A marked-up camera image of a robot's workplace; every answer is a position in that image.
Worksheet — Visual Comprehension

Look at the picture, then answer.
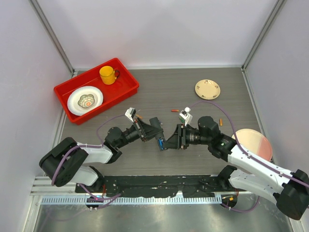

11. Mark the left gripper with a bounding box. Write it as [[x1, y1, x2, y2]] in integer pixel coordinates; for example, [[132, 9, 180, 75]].
[[116, 117, 163, 148]]

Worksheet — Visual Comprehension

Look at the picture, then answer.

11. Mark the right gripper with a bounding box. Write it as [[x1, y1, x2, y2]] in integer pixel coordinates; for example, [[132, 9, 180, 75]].
[[162, 123, 211, 149]]

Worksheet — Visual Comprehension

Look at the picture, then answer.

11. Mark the blue battery cluster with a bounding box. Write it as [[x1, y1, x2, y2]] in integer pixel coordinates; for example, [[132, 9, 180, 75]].
[[158, 138, 164, 150]]

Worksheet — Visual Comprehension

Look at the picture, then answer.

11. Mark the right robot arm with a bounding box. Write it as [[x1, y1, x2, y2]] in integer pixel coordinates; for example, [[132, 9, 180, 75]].
[[163, 116, 309, 220]]

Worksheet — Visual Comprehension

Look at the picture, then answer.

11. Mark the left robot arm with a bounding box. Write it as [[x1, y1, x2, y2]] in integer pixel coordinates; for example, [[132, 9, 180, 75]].
[[39, 117, 164, 193]]

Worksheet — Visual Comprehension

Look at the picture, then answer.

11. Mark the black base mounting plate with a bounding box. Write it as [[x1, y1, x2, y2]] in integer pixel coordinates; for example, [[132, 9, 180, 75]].
[[86, 175, 236, 198]]

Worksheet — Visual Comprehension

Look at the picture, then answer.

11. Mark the cream floral plate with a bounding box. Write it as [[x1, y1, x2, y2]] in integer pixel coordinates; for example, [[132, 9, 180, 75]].
[[195, 79, 221, 100]]

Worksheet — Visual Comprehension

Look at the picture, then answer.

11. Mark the yellow mug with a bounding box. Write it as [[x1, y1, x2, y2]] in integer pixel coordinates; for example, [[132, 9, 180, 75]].
[[99, 66, 120, 85]]

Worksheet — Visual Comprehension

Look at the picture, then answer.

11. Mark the small patterned bowl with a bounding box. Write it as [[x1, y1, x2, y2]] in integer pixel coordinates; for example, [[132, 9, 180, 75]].
[[77, 94, 96, 109]]

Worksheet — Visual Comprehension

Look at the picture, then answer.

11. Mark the white paper plate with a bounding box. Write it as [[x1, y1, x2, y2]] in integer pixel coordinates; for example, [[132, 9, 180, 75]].
[[67, 86, 104, 116]]

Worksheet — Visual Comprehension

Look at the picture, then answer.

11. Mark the red plastic tray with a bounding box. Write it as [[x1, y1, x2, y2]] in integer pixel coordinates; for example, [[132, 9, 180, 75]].
[[54, 58, 139, 125]]

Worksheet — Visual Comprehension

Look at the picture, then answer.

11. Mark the pink white plate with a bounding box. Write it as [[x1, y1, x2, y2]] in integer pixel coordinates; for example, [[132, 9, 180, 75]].
[[236, 129, 273, 161]]

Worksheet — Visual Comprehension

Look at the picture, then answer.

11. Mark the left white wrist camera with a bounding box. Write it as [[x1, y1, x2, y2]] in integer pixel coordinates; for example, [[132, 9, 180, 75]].
[[125, 107, 136, 123]]

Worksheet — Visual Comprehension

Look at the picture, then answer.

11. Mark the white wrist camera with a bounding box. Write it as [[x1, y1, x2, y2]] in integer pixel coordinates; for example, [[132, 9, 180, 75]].
[[125, 107, 136, 123], [179, 107, 193, 126]]

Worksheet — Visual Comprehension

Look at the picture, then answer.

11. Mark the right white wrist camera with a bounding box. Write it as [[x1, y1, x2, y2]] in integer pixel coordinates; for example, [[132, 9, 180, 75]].
[[179, 107, 193, 126]]

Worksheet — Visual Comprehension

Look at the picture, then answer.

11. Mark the left aluminium frame post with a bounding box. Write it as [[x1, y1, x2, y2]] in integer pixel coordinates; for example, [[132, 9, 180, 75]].
[[29, 0, 75, 75]]

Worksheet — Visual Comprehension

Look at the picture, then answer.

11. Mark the aluminium frame post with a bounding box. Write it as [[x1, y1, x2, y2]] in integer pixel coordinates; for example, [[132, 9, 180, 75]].
[[29, 0, 75, 75], [241, 0, 286, 72]]

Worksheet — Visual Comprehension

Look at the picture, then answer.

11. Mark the white slotted cable duct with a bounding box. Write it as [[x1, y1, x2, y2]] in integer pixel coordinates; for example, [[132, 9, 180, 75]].
[[41, 195, 222, 205]]

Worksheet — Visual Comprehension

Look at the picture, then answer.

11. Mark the right aluminium frame post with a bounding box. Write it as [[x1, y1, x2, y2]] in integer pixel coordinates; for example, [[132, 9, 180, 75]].
[[241, 0, 286, 72]]

